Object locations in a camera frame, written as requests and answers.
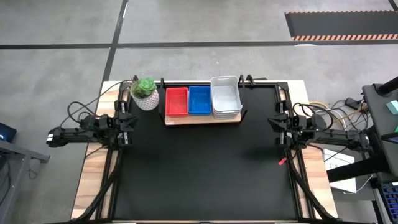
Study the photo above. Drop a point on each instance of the grey metal desk frame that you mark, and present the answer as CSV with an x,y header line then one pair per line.
x,y
18,155

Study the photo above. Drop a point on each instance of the dark laptop screen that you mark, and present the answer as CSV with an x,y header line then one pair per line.
x,y
6,132

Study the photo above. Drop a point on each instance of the teal block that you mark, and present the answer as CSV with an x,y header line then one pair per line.
x,y
392,107

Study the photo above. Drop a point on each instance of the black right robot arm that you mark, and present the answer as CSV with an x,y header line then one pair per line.
x,y
339,138

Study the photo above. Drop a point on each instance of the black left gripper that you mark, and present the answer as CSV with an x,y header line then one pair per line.
x,y
122,107

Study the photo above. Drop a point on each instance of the green succulent plant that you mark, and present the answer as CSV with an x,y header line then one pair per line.
x,y
143,87

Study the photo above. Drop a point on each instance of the black hazard-striped floor mat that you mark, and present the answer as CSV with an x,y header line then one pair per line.
x,y
342,24

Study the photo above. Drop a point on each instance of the black aluminium rig frame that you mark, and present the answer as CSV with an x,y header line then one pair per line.
x,y
292,174

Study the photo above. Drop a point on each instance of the white patterned plant pot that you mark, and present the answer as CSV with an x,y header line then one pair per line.
x,y
146,104

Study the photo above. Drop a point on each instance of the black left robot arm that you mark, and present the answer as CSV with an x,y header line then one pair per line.
x,y
71,137

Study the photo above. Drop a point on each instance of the blue compartment organizer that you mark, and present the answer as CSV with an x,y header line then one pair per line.
x,y
391,199

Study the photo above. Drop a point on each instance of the red tag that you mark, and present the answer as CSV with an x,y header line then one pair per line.
x,y
282,161

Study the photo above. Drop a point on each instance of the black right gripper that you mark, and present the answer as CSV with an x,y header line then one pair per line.
x,y
282,107

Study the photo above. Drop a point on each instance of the black power adapter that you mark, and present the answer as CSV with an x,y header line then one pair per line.
x,y
353,103

